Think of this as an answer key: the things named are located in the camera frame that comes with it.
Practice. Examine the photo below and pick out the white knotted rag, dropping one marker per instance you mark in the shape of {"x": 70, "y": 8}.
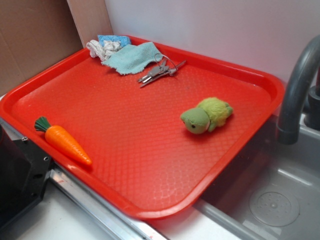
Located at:
{"x": 103, "y": 52}

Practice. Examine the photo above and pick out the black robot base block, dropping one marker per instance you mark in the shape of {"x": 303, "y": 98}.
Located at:
{"x": 24, "y": 171}

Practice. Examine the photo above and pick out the blue sponge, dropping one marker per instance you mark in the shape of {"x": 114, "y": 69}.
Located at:
{"x": 124, "y": 40}

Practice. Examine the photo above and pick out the grey sink faucet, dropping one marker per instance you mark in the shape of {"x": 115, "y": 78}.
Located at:
{"x": 303, "y": 77}

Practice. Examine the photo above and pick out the silver key bunch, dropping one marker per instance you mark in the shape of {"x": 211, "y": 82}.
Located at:
{"x": 164, "y": 67}

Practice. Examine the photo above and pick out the brown cardboard panel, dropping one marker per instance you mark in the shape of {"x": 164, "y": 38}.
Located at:
{"x": 34, "y": 35}

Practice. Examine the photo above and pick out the green plush turtle toy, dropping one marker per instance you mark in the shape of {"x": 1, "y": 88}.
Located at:
{"x": 209, "y": 114}

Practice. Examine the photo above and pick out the grey plastic sink basin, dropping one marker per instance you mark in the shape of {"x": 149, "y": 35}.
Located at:
{"x": 269, "y": 191}

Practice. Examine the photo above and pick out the light blue cloth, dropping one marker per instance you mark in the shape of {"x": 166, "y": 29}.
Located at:
{"x": 132, "y": 59}

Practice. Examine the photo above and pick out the orange plastic toy carrot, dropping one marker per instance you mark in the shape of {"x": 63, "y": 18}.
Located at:
{"x": 62, "y": 141}

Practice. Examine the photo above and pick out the dark faucet handle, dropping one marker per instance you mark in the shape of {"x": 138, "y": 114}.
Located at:
{"x": 312, "y": 106}

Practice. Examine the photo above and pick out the red plastic tray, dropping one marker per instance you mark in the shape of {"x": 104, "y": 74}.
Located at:
{"x": 144, "y": 160}

